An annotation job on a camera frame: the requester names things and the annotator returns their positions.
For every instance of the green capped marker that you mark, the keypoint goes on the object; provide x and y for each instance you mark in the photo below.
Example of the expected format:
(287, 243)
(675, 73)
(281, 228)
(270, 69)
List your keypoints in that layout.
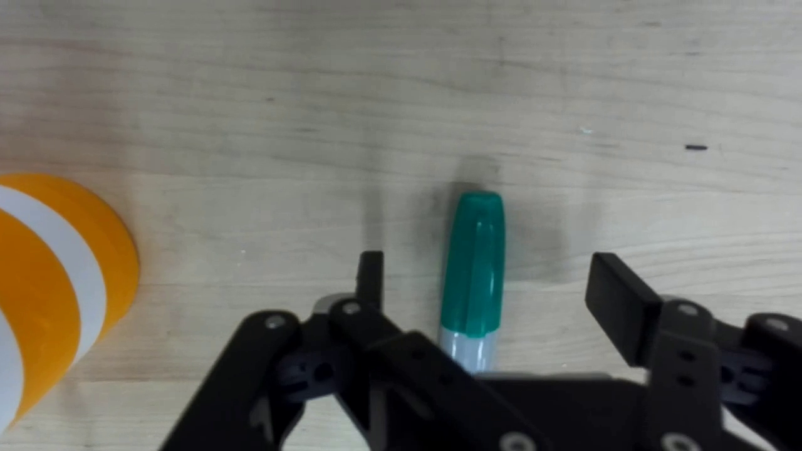
(472, 294)

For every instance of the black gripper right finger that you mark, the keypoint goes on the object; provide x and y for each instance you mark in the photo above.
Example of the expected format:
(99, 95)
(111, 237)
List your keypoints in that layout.
(701, 366)

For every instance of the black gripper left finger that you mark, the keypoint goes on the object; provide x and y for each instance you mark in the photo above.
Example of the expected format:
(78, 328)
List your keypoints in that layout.
(399, 388)

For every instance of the orange white striped mug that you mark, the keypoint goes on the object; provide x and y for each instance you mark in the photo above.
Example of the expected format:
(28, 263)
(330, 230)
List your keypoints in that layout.
(68, 274)

